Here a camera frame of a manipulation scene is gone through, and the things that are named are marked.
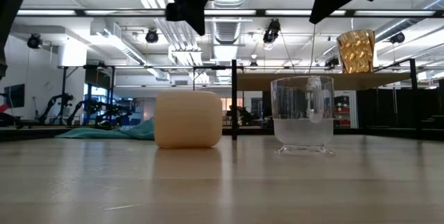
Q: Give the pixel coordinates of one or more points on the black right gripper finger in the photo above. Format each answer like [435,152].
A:
[329,2]

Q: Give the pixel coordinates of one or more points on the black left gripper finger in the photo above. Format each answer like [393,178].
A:
[187,13]

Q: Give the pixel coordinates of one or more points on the amber textured glass cup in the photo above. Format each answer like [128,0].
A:
[355,52]

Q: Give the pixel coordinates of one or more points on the peach ceramic mug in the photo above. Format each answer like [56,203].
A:
[187,120]

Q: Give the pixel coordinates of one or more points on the clear glass mug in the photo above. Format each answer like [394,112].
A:
[301,134]

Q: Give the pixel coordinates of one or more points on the black background robot arm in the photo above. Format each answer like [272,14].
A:
[244,114]
[104,114]
[66,97]

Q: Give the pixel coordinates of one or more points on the wooden shelf board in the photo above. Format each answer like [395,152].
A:
[374,82]

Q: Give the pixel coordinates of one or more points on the black shelf leg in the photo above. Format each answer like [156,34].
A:
[234,113]
[415,95]

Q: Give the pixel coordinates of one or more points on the black round spotlight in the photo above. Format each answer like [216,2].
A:
[271,31]
[397,37]
[151,36]
[34,41]
[332,63]

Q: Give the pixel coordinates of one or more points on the red storage cabinet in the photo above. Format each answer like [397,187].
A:
[342,113]

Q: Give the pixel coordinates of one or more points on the black room divider panel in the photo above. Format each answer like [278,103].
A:
[388,109]

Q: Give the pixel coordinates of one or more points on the teal cloth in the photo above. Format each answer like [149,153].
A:
[104,134]

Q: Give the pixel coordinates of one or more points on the black overhead frame bar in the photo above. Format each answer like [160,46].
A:
[260,12]

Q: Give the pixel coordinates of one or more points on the black table edge rail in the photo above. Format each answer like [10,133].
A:
[381,132]

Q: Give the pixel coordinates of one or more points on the black wall monitor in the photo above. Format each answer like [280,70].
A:
[14,95]

